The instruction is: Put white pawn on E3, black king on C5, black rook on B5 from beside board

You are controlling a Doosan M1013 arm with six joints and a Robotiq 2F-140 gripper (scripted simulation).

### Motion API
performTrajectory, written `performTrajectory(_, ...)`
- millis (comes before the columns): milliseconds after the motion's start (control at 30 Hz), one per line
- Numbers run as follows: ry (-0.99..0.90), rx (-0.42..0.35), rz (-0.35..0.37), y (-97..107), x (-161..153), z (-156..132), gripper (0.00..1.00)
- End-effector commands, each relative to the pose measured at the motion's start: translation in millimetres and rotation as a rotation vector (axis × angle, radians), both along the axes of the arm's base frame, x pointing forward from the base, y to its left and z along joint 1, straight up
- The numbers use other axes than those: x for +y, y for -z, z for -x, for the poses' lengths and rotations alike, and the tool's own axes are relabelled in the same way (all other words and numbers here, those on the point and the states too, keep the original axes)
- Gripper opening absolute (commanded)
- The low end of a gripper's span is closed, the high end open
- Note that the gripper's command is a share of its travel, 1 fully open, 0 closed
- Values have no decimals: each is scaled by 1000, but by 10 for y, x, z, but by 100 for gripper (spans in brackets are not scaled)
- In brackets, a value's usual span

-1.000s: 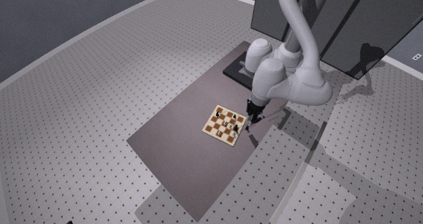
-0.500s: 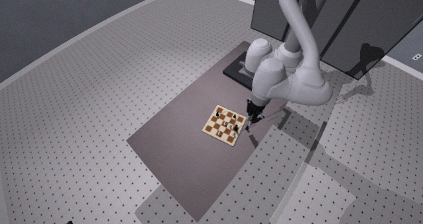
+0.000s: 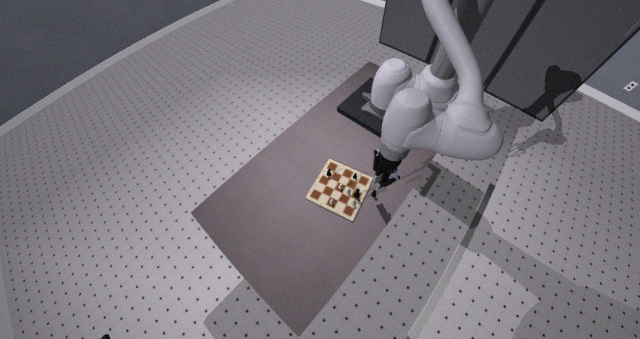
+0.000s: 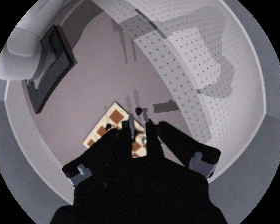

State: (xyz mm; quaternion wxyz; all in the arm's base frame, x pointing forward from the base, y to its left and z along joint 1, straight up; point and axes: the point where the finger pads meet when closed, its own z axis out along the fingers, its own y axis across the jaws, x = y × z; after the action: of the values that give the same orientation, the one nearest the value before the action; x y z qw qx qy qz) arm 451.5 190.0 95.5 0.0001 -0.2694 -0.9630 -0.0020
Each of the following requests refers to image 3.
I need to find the brown and cream chessboard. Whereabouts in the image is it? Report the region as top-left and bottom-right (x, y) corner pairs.
(305, 159), (373, 222)

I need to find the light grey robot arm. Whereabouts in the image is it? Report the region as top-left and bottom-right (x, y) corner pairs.
(361, 0), (504, 161)

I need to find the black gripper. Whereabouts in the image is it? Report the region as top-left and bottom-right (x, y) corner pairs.
(373, 149), (402, 190)

